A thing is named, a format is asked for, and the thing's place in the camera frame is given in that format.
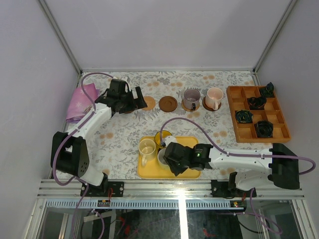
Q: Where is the woven rattan coaster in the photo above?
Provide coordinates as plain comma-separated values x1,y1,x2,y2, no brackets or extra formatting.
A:
142,96,156,111
181,101,200,112

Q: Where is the white green-handled mug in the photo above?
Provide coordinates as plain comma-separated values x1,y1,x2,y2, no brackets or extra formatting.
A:
158,148,170,170

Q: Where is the dark wooden coaster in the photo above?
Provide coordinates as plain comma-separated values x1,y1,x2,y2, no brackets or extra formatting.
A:
202,97,222,112
159,96,177,113

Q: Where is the cream mug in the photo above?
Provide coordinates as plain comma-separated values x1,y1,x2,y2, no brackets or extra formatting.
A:
139,138,156,167

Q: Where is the purple mug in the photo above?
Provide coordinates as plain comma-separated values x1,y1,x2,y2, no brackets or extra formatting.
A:
183,89,200,109

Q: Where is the pink mug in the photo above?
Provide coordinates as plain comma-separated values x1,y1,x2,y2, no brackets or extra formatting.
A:
205,88,224,110

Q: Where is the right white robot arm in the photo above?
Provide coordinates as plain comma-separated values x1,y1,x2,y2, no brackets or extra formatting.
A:
163,142,300,197

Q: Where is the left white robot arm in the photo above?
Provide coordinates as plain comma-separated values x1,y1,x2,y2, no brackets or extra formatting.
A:
51,78,147,197

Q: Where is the yellow glass cup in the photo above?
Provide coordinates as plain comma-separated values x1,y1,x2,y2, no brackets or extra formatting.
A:
155,130,172,148

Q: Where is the yellow serving tray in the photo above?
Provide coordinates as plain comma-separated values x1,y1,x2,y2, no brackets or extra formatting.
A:
137,136,201,180

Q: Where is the purple snowflake cloth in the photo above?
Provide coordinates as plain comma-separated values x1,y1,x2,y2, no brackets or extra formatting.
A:
66,83,99,122

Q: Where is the black item left compartment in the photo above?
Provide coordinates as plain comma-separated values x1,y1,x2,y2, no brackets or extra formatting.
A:
235,110,253,123

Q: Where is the orange compartment organizer tray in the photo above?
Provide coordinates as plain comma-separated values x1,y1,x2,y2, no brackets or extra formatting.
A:
226,86,291,143

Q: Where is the black coiled item lower compartment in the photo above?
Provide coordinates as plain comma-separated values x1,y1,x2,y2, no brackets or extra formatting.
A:
254,120,274,138

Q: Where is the black item top compartment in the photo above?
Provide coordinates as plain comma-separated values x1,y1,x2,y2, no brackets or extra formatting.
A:
259,82,275,98

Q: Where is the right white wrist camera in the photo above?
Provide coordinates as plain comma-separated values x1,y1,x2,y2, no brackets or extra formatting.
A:
161,135,177,147

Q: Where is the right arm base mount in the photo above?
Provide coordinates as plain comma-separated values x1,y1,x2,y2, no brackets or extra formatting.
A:
210,172,252,199

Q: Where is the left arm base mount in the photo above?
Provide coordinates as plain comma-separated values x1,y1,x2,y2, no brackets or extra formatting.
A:
85,173,125,198

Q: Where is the aluminium frame rail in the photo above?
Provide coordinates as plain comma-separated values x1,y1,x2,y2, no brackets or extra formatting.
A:
36,179,305,200

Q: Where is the blue slotted cable duct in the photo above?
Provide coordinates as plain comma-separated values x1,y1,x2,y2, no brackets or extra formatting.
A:
46,200,231,209

